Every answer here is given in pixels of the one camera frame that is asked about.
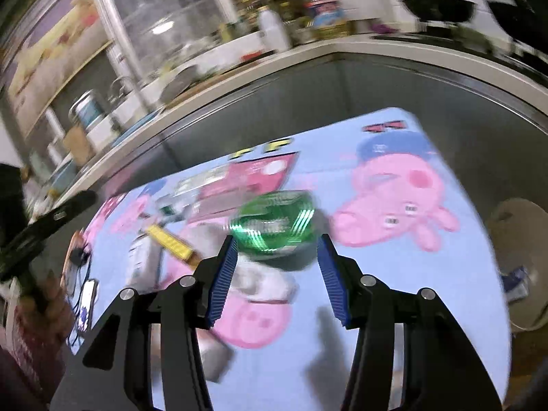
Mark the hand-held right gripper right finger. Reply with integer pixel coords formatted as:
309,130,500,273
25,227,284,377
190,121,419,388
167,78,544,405
317,233,503,411

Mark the blue white packet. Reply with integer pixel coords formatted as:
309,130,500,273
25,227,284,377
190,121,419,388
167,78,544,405
501,267,529,304

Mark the grey pan lid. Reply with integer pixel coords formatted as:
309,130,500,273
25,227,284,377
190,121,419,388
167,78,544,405
160,62,200,103

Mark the shiny green snack packet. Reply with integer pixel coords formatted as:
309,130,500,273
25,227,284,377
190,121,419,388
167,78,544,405
229,190,320,258

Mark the yellow bar wrapper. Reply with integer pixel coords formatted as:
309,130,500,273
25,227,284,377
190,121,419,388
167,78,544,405
146,224,195,262

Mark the pink snack packet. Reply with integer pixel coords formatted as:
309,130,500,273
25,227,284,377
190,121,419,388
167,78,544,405
195,152,300,223

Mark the small white grey packet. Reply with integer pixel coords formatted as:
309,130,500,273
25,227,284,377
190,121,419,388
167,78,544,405
128,235,165,285

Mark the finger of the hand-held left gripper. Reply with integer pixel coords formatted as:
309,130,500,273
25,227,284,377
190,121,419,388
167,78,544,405
0,190,98,283

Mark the printed cartoon pig blanket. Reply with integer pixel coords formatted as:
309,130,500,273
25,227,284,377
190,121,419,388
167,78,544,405
64,107,512,411

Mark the person's left forearm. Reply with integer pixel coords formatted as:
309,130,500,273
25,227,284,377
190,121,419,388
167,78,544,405
0,304,71,411

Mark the white green packet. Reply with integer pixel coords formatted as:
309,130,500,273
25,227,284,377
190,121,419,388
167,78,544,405
173,165,232,198

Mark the grey box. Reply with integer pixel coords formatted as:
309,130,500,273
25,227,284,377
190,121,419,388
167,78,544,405
199,338,234,384

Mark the white trash bin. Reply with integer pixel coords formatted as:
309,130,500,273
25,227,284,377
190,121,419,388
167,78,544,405
488,198,548,332

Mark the smartphone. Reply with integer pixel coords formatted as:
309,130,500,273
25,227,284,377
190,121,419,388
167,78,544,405
77,279,99,335

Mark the blue label canister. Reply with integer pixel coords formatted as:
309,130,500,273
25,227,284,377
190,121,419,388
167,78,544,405
68,90,105,131

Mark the crumpled white wrapper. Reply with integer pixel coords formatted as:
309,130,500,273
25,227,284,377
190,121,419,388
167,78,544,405
233,261,298,304

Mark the person's left hand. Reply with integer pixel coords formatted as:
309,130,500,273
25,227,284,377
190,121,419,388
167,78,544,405
23,274,77,345

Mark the black wok with handle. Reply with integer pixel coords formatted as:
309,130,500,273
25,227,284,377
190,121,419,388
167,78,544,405
364,0,478,24

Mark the black wok with wooden spatula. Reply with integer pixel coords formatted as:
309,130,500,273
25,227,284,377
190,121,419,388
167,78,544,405
482,0,536,37

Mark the blue food box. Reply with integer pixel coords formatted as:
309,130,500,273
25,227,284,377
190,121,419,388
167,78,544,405
306,0,347,30

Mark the glass dish cabinet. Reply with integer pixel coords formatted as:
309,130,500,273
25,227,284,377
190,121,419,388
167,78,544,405
92,0,240,78

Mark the sink faucet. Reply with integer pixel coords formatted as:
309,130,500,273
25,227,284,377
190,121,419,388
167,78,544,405
109,76,133,103

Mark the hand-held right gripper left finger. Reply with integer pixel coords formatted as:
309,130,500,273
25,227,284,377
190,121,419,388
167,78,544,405
50,235,239,411

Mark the orange packet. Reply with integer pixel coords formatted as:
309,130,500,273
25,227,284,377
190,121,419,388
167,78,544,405
62,231,92,298

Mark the white plastic bottle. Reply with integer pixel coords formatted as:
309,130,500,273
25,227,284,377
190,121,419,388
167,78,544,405
258,6,292,52

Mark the gas stove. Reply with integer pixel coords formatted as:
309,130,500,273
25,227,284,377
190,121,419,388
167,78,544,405
372,21,514,54

